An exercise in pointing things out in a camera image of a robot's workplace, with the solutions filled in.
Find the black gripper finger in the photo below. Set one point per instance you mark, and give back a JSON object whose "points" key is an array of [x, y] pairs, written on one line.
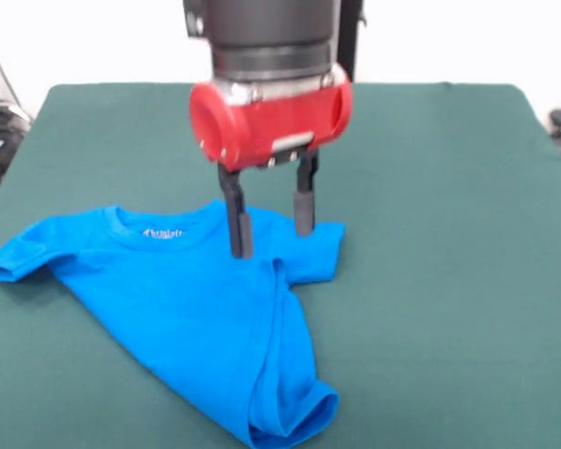
{"points": [[305, 206], [240, 229]]}

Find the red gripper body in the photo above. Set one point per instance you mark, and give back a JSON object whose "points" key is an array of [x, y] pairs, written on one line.
{"points": [[280, 121]]}

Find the blue laundry item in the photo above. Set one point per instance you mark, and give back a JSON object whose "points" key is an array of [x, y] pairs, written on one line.
{"points": [[191, 304]]}

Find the dark green table cloth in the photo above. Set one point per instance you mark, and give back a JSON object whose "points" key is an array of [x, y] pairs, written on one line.
{"points": [[449, 280]]}

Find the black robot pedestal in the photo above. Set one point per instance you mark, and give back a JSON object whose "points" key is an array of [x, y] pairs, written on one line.
{"points": [[353, 42]]}

